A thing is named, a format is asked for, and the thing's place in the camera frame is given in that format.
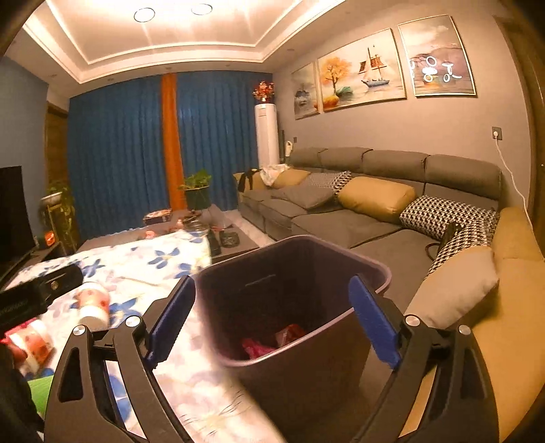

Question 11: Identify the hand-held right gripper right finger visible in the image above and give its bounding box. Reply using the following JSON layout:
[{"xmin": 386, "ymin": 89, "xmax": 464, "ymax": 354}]
[{"xmin": 348, "ymin": 276, "xmax": 502, "ymax": 443}]

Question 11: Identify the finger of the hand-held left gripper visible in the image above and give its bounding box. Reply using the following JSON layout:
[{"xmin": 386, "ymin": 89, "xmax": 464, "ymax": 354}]
[{"xmin": 37, "ymin": 265, "xmax": 83, "ymax": 301}]

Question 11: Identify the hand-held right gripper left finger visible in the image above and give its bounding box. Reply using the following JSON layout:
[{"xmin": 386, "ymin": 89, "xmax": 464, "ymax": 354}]
[{"xmin": 45, "ymin": 276, "xmax": 197, "ymax": 443}]

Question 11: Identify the red white plastic bag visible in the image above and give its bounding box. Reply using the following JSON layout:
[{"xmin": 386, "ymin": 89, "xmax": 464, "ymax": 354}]
[
  {"xmin": 275, "ymin": 324, "xmax": 308, "ymax": 348},
  {"xmin": 7, "ymin": 319, "xmax": 57, "ymax": 372}
]

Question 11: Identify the green foam net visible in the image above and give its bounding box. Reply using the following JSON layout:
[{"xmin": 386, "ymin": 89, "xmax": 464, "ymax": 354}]
[{"xmin": 26, "ymin": 376, "xmax": 57, "ymax": 417}]

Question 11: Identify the pink plastic bag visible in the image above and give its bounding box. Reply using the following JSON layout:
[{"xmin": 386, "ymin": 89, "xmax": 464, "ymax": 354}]
[{"xmin": 242, "ymin": 337, "xmax": 278, "ymax": 361}]

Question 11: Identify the grey plastic bin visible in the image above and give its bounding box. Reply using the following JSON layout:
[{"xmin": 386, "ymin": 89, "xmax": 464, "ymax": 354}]
[{"xmin": 193, "ymin": 235, "xmax": 392, "ymax": 407}]

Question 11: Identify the grey television cabinet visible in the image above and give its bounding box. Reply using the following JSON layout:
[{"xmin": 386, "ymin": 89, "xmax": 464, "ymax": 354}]
[{"xmin": 0, "ymin": 245, "xmax": 66, "ymax": 284}]

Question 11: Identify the gold plant stand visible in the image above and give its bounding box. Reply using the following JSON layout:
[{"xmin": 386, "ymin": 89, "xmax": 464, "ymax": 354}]
[{"xmin": 46, "ymin": 204, "xmax": 80, "ymax": 253}]

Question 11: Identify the white blue floral sheet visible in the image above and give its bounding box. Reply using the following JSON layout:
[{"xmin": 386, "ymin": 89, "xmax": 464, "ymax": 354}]
[{"xmin": 0, "ymin": 230, "xmax": 294, "ymax": 443}]

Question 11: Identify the black flat television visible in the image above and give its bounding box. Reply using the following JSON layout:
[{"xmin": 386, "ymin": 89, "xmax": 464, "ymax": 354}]
[{"xmin": 0, "ymin": 166, "xmax": 35, "ymax": 265}]

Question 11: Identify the potted plant white pot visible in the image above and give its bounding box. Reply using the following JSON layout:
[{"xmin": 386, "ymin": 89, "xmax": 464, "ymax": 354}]
[{"xmin": 40, "ymin": 181, "xmax": 76, "ymax": 216}]

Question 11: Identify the beige houndstooth pillow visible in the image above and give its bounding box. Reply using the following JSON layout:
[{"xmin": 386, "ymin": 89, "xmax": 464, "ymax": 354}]
[{"xmin": 404, "ymin": 213, "xmax": 500, "ymax": 317}]

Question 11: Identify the grey coffee table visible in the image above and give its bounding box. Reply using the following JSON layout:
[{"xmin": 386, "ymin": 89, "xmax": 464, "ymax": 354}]
[{"xmin": 80, "ymin": 208, "xmax": 261, "ymax": 265}]

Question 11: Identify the yellow pillow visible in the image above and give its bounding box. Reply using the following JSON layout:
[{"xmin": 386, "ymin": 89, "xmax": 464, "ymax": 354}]
[
  {"xmin": 338, "ymin": 175, "xmax": 417, "ymax": 225},
  {"xmin": 272, "ymin": 169, "xmax": 312, "ymax": 190}
]

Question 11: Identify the large yellow sofa cushion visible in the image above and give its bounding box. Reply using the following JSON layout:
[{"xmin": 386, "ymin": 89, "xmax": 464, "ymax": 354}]
[{"xmin": 399, "ymin": 207, "xmax": 545, "ymax": 443}]

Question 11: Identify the blue curtain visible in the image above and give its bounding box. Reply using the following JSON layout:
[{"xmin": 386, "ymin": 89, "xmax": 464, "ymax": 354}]
[
  {"xmin": 176, "ymin": 70, "xmax": 274, "ymax": 213},
  {"xmin": 68, "ymin": 74, "xmax": 166, "ymax": 240}
]

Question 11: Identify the brown wooden panel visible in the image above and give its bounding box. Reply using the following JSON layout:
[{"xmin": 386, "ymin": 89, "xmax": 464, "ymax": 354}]
[{"xmin": 45, "ymin": 102, "xmax": 69, "ymax": 188}]

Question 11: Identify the potted plant dark planter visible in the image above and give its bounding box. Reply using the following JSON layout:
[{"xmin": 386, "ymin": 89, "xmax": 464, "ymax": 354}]
[{"xmin": 178, "ymin": 169, "xmax": 213, "ymax": 210}]

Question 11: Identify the grey pillow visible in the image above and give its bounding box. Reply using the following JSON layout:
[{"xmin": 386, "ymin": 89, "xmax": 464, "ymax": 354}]
[{"xmin": 283, "ymin": 184, "xmax": 335, "ymax": 210}]

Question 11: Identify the grey sectional sofa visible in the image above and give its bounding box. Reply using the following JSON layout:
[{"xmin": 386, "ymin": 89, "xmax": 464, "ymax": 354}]
[{"xmin": 233, "ymin": 147, "xmax": 545, "ymax": 443}]

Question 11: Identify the orange curtain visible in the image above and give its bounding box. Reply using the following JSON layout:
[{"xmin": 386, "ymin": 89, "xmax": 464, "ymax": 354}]
[{"xmin": 160, "ymin": 73, "xmax": 185, "ymax": 210}]

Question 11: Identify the white cloth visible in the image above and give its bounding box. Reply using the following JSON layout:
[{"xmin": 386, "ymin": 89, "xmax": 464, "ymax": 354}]
[{"xmin": 260, "ymin": 164, "xmax": 291, "ymax": 186}]

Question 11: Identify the white tower air conditioner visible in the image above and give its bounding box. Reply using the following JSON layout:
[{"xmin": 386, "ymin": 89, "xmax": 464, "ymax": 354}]
[{"xmin": 254, "ymin": 103, "xmax": 280, "ymax": 168}]

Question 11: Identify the small landscape painting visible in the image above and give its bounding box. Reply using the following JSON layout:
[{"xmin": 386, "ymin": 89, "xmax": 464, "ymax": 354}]
[{"xmin": 291, "ymin": 62, "xmax": 320, "ymax": 120}]

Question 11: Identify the artificial flower arrangement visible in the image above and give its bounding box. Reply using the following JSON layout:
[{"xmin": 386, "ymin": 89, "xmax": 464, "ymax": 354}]
[{"xmin": 252, "ymin": 80, "xmax": 275, "ymax": 105}]

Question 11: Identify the sailboat painting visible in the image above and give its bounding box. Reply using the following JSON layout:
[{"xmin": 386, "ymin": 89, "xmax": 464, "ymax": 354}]
[{"xmin": 317, "ymin": 28, "xmax": 408, "ymax": 112}]

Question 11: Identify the tall framed painting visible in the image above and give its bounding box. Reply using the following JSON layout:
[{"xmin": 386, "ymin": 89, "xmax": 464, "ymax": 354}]
[{"xmin": 398, "ymin": 14, "xmax": 477, "ymax": 97}]

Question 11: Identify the black corded device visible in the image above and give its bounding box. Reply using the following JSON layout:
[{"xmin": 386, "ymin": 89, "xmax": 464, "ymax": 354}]
[{"xmin": 425, "ymin": 222, "xmax": 459, "ymax": 257}]

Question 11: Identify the white cable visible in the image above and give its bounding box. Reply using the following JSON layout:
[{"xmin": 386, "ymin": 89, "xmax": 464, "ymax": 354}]
[{"xmin": 495, "ymin": 135, "xmax": 534, "ymax": 222}]

